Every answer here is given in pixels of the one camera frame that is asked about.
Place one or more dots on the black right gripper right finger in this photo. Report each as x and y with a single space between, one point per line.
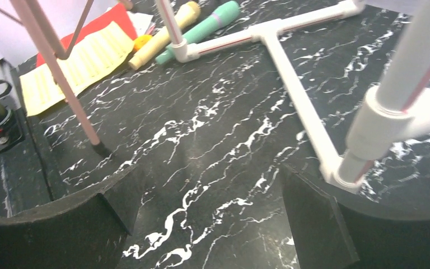
332 228

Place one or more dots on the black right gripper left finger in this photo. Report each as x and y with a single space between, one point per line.
86 229

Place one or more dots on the yellow sheet music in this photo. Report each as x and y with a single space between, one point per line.
95 57

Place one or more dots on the red folder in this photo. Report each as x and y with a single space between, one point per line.
117 14

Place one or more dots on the pink music stand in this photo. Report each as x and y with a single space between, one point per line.
33 18

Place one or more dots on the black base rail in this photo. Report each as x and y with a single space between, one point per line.
29 174

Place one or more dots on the white PVC pipe frame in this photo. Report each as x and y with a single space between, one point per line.
230 108

